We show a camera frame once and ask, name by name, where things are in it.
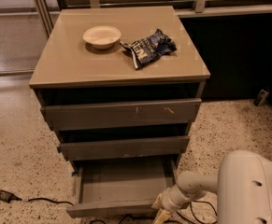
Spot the grey drawer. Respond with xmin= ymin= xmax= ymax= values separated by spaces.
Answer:
xmin=59 ymin=135 xmax=189 ymax=161
xmin=41 ymin=98 xmax=201 ymax=131
xmin=67 ymin=156 xmax=176 ymax=218

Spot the white bowl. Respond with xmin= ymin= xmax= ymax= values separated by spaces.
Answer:
xmin=83 ymin=26 xmax=122 ymax=49

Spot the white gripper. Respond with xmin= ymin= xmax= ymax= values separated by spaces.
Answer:
xmin=151 ymin=185 xmax=190 ymax=224

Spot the blue chip bag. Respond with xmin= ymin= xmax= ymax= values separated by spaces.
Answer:
xmin=121 ymin=29 xmax=177 ymax=70

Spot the grey drawer cabinet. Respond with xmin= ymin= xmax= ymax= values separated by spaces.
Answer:
xmin=28 ymin=6 xmax=211 ymax=173

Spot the black power adapter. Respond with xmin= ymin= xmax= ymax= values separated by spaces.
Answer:
xmin=0 ymin=189 xmax=21 ymax=203

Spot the grey top drawer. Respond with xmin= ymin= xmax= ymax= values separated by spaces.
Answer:
xmin=41 ymin=98 xmax=201 ymax=131

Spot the black coiled cable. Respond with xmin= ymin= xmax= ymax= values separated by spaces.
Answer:
xmin=88 ymin=199 xmax=219 ymax=224

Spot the small grey wall device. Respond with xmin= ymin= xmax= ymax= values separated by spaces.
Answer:
xmin=254 ymin=90 xmax=269 ymax=106

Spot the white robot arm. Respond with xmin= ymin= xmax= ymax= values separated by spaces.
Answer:
xmin=152 ymin=150 xmax=272 ymax=224

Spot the grey bottom drawer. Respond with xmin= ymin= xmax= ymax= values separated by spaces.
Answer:
xmin=67 ymin=156 xmax=176 ymax=218

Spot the grey middle drawer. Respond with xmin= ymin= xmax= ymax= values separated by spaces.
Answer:
xmin=59 ymin=135 xmax=189 ymax=161

